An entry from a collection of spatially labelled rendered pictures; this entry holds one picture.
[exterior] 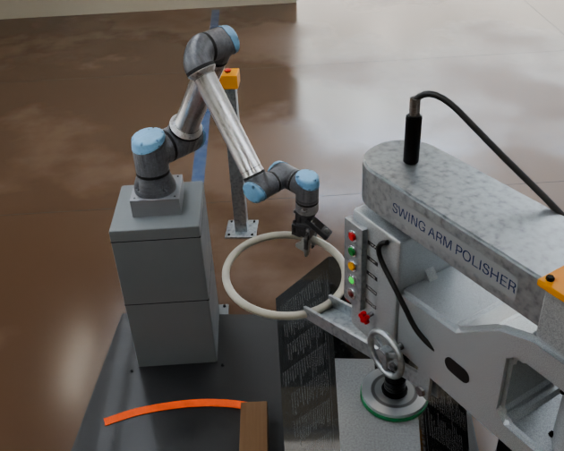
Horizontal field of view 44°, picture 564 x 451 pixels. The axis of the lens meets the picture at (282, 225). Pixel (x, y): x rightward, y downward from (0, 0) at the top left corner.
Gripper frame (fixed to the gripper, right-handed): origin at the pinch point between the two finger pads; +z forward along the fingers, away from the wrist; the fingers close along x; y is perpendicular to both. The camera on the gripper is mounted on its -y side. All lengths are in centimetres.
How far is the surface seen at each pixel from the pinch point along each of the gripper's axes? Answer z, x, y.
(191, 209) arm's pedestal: 4, -6, 63
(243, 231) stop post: 94, -99, 92
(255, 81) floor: 112, -322, 205
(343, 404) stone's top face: -1, 66, -43
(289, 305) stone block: 20.5, 14.1, 2.7
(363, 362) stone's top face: 0, 47, -42
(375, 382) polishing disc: -4, 56, -49
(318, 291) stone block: 7.8, 13.1, -9.7
